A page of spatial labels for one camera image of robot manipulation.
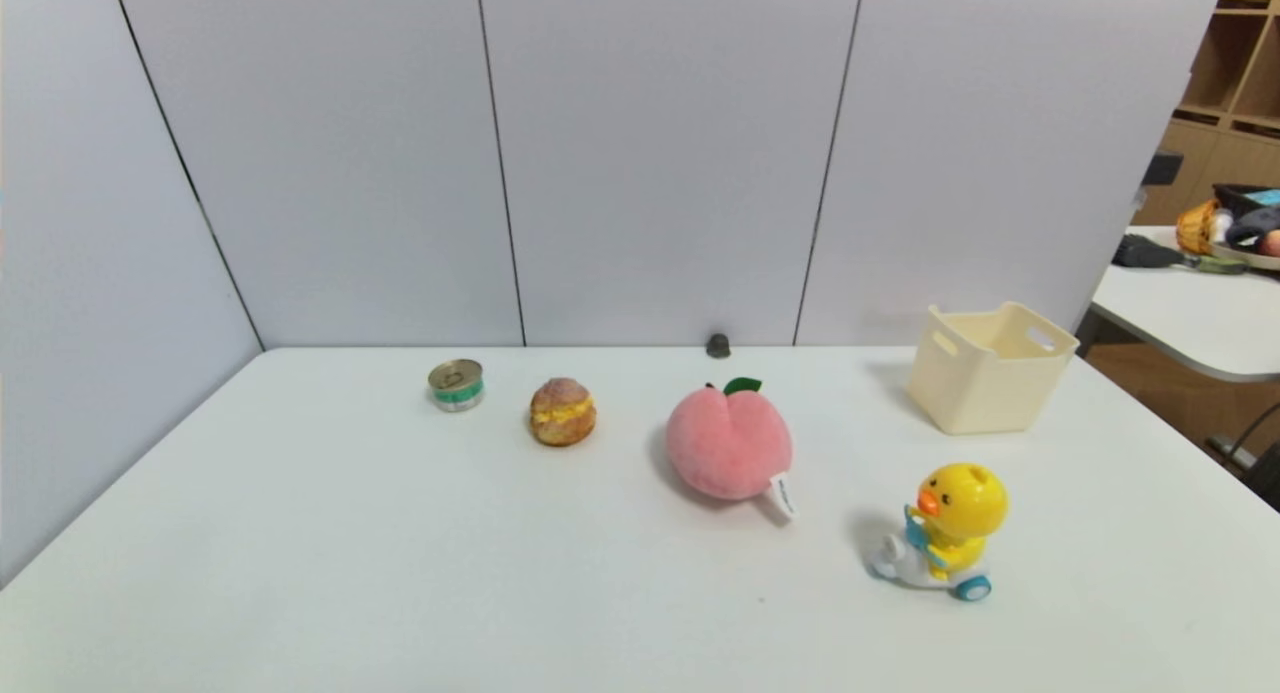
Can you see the yellow duck scooter toy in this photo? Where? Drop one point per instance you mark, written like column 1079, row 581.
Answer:
column 962, row 505

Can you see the cream white plastic box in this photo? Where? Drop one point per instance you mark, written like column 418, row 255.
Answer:
column 985, row 395

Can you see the black box with blue screen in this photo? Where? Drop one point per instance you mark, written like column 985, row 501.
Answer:
column 1240, row 195

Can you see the small grey knob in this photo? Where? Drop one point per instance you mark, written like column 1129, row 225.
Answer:
column 718, row 347

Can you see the cream puff pastry toy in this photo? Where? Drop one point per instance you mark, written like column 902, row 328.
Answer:
column 562, row 415

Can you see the pink plush peach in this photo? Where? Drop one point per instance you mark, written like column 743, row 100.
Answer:
column 728, row 445

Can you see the small green labelled tin can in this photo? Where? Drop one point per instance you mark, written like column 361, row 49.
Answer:
column 456, row 387

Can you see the white side table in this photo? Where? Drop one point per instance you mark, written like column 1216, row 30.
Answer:
column 1180, row 315

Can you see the dark grey cloth item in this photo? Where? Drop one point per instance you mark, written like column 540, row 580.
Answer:
column 1256, row 223

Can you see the red apple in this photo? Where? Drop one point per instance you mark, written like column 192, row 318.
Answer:
column 1271, row 243

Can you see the wooden shelf unit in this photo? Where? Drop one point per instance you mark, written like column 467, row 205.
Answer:
column 1232, row 63

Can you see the black bracket on partition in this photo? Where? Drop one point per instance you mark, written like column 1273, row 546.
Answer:
column 1163, row 168

